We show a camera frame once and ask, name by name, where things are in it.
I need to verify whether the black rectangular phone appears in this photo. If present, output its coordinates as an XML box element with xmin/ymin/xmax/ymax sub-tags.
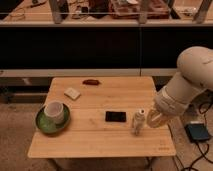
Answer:
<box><xmin>105</xmin><ymin>111</ymin><xmax>126</xmax><ymax>122</ymax></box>

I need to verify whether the green plate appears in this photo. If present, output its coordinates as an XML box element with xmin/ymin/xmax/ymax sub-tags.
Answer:
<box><xmin>35</xmin><ymin>104</ymin><xmax>71</xmax><ymax>135</ymax></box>

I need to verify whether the black floor cable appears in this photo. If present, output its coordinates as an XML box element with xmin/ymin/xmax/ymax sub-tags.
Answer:
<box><xmin>166</xmin><ymin>99</ymin><xmax>213</xmax><ymax>171</ymax></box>

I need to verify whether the small clear plastic bottle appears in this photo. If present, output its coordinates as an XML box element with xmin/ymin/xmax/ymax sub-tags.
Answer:
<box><xmin>131</xmin><ymin>110</ymin><xmax>145</xmax><ymax>136</ymax></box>

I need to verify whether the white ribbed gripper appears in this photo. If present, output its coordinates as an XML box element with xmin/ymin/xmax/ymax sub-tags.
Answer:
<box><xmin>146</xmin><ymin>87</ymin><xmax>187</xmax><ymax>128</ymax></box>

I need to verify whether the dark red small object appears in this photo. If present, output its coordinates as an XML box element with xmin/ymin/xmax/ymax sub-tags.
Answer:
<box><xmin>83</xmin><ymin>79</ymin><xmax>100</xmax><ymax>85</ymax></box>

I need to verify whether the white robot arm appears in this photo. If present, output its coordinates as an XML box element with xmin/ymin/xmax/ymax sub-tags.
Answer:
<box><xmin>146</xmin><ymin>46</ymin><xmax>213</xmax><ymax>128</ymax></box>

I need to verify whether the white cup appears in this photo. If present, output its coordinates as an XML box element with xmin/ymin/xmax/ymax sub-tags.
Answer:
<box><xmin>44</xmin><ymin>101</ymin><xmax>64</xmax><ymax>124</ymax></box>

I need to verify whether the wooden folding table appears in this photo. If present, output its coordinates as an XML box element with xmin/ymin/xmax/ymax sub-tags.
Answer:
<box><xmin>28</xmin><ymin>77</ymin><xmax>176</xmax><ymax>158</ymax></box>

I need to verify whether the black foot pedal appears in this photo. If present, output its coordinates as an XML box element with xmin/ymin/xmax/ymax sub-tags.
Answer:
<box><xmin>185</xmin><ymin>123</ymin><xmax>211</xmax><ymax>143</ymax></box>

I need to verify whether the wooden workbench with clutter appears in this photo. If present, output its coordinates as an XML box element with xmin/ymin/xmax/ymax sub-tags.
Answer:
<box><xmin>0</xmin><ymin>0</ymin><xmax>213</xmax><ymax>27</ymax></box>

